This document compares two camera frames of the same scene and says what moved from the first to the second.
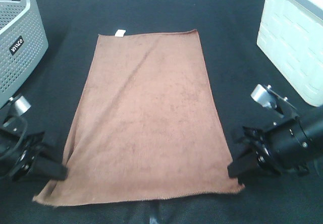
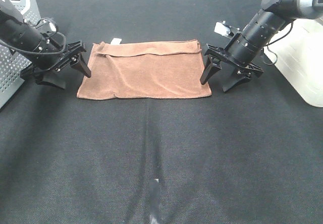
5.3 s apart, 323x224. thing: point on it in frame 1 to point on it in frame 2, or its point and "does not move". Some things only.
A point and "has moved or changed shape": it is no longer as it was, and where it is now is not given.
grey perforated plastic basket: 23,39 does not move
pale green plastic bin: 290,33 does not move
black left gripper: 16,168 to 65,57
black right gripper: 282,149 to 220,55
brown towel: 145,127 has moved or changed shape
